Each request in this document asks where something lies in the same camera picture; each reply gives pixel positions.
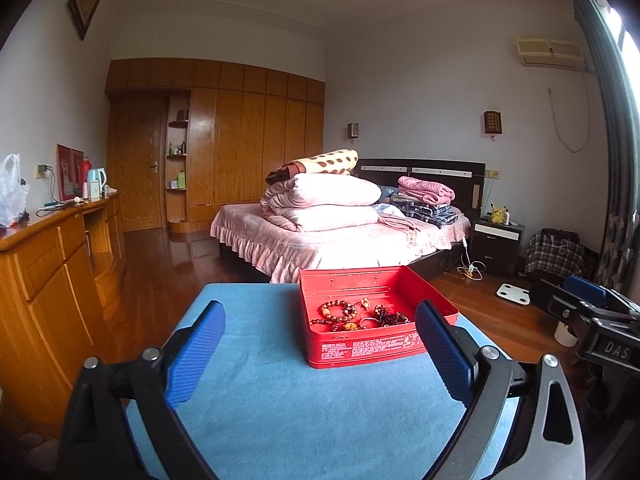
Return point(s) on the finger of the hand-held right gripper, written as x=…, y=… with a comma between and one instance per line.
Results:
x=585, y=290
x=555, y=302

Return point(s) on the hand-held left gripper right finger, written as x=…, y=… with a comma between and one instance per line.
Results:
x=442, y=355

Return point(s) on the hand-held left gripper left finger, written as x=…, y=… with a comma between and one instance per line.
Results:
x=197, y=350

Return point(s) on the red tin box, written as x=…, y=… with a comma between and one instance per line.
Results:
x=360, y=347

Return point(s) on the white paper roll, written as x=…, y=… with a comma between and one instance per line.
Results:
x=566, y=335

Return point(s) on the white bathroom scale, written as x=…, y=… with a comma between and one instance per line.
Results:
x=514, y=292

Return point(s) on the plaid bag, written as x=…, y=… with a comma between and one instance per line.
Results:
x=552, y=257

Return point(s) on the dark nightstand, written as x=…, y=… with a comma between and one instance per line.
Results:
x=497, y=250

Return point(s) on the blue tablecloth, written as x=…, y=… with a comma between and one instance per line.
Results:
x=280, y=410

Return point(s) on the yellow plush toy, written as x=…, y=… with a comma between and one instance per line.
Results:
x=496, y=215

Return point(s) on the patterned curtain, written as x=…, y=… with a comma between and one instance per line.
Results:
x=612, y=185

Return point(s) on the plaid folded clothes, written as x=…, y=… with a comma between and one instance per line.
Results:
x=435, y=214

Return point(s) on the bed with pink sheet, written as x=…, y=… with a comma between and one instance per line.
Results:
x=300, y=250

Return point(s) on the dark wooden headboard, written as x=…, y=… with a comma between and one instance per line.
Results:
x=465, y=185

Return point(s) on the wooden sideboard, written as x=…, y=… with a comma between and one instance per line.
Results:
x=40, y=285

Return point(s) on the pink folded quilt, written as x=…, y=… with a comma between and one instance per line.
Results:
x=335, y=217
x=330, y=192

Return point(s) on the wooden door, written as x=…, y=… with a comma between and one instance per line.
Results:
x=135, y=170

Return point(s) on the pale blue electric kettle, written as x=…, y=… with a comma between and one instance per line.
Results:
x=96, y=182

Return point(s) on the red thermos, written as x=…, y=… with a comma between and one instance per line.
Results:
x=86, y=170

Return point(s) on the wooden wardrobe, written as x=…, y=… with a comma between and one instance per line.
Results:
x=240, y=135

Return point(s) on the red standing picture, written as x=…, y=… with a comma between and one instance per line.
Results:
x=67, y=170

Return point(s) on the spotted folded blanket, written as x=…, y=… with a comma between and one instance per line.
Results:
x=325, y=162

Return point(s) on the clear plastic bag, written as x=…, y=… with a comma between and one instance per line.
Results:
x=11, y=190

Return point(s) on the yellow wall socket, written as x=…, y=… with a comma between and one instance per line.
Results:
x=493, y=174

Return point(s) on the wooden wall lamp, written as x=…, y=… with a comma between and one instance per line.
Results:
x=492, y=122

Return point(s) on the wall socket with charger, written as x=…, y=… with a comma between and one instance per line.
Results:
x=42, y=171

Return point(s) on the wall air conditioner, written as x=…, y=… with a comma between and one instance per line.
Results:
x=550, y=52

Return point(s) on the small wall box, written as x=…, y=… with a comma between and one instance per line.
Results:
x=353, y=130

